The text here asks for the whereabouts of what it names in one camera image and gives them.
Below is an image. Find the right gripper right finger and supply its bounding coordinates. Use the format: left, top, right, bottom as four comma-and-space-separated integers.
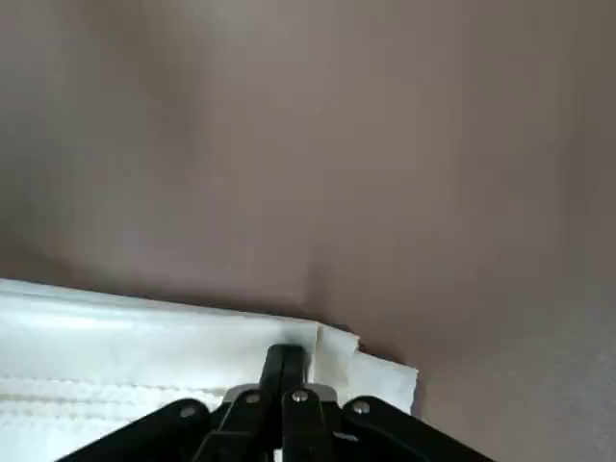
281, 344, 498, 462

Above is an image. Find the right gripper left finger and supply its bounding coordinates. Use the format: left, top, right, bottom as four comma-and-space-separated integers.
56, 344, 288, 462

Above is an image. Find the beige tablecloth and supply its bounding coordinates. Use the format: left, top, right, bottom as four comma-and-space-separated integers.
0, 277, 420, 462

